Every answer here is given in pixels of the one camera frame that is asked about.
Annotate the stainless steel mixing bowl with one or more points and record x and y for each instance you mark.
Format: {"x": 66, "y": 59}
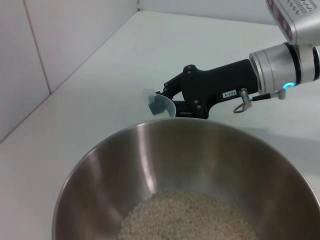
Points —
{"x": 175, "y": 162}

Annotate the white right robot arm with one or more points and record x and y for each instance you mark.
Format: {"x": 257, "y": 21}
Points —
{"x": 280, "y": 67}

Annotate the transparent plastic measuring cup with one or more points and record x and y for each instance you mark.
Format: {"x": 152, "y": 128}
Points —
{"x": 170, "y": 105}

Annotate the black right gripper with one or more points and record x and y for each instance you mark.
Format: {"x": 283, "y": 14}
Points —
{"x": 215, "y": 82}

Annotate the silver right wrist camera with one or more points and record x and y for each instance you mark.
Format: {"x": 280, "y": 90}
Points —
{"x": 297, "y": 17}

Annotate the white rice grains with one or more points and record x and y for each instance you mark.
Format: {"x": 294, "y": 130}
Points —
{"x": 187, "y": 220}

